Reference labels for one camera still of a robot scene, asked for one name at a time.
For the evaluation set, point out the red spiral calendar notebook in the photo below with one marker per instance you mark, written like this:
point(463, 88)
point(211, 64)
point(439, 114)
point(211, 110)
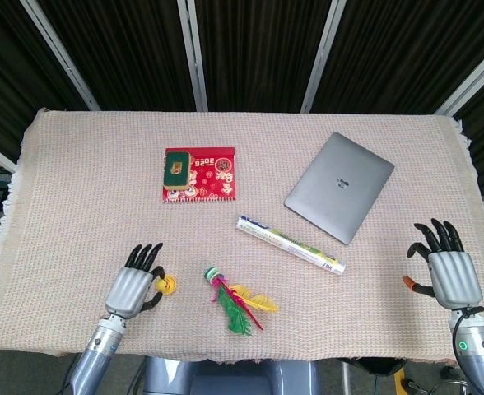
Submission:
point(213, 181)

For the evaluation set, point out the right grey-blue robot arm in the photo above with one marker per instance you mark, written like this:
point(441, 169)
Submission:
point(478, 362)

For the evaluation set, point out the small yellow duck toy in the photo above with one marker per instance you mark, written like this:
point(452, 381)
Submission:
point(161, 284)

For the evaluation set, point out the colourful feather shuttlecock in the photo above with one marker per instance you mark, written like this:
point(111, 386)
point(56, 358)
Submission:
point(235, 314)

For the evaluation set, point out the cling film roll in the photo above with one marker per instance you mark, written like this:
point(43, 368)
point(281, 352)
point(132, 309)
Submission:
point(291, 244)

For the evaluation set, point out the dark pleated curtain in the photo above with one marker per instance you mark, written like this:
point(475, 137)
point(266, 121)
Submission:
point(262, 49)

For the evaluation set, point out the small green box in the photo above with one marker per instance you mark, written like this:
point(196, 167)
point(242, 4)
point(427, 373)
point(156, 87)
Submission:
point(177, 175)

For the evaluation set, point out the grey-blue robot torso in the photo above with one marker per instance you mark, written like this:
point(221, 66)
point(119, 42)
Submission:
point(229, 376)

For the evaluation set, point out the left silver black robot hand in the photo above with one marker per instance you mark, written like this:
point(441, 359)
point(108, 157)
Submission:
point(128, 290)

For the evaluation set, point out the grey closed laptop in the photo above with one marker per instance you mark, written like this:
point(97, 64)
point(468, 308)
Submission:
point(341, 189)

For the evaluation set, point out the beige woven tablecloth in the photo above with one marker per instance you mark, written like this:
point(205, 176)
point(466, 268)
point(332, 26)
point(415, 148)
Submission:
point(81, 164)

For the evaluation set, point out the yellow round plastic disc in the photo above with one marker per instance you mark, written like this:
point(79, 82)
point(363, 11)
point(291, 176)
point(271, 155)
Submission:
point(173, 289)

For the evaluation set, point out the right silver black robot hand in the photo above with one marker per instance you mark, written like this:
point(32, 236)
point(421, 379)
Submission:
point(454, 277)

